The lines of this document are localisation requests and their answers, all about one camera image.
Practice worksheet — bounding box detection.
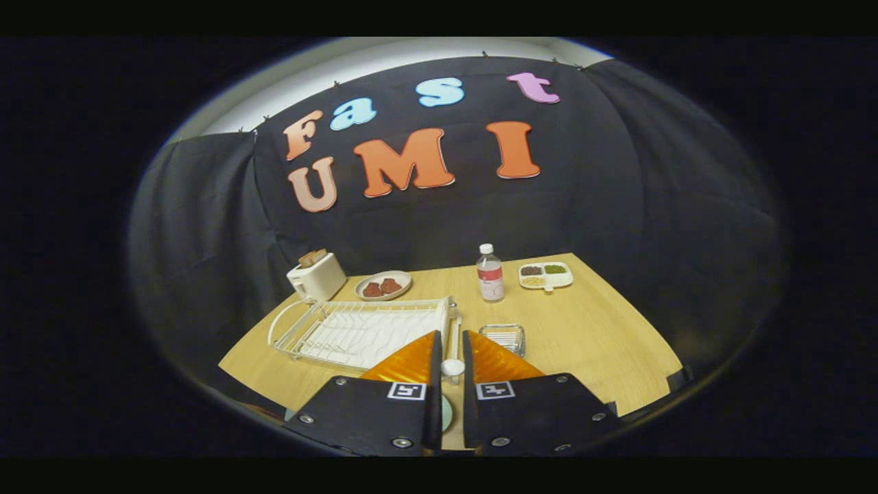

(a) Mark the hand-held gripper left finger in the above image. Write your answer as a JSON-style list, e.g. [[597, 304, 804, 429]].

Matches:
[[281, 330, 444, 458]]

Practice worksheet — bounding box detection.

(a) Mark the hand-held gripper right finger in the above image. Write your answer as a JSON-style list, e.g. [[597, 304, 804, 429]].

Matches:
[[462, 330, 621, 458]]

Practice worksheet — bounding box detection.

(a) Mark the light green plate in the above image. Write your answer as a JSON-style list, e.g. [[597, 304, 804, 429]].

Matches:
[[285, 395, 455, 434]]

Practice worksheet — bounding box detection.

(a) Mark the metal wire basket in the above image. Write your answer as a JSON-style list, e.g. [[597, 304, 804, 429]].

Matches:
[[478, 324, 527, 359]]

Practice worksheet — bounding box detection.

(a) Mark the white wire dish rack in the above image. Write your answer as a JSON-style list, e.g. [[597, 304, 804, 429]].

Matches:
[[268, 296, 462, 375]]

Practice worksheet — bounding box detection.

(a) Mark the small beige plate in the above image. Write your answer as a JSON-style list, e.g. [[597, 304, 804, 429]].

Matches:
[[355, 270, 413, 302]]

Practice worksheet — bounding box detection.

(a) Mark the clear plastic water bottle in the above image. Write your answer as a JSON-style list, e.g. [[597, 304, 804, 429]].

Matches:
[[476, 244, 506, 303]]

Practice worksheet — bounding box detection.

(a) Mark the white divided tray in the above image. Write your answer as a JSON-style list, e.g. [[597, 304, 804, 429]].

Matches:
[[518, 262, 574, 294]]

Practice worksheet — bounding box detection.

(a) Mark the cream toaster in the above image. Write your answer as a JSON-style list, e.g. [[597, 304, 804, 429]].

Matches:
[[286, 252, 348, 303]]

